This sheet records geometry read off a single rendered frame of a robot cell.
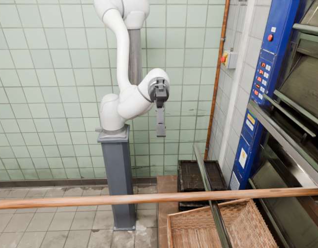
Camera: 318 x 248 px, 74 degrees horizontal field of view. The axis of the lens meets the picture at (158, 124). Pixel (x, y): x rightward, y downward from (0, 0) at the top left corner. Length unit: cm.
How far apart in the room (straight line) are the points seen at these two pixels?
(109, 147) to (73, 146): 85
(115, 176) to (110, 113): 53
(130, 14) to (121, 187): 121
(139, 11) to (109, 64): 63
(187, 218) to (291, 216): 55
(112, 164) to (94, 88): 71
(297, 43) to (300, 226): 73
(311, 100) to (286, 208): 49
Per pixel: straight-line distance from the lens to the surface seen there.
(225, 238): 76
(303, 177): 106
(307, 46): 100
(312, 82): 96
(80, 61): 189
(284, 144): 80
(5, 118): 240
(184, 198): 79
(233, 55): 153
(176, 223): 139
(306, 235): 107
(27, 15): 197
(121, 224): 211
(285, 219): 114
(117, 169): 162
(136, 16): 134
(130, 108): 95
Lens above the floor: 180
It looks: 30 degrees down
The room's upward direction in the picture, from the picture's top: straight up
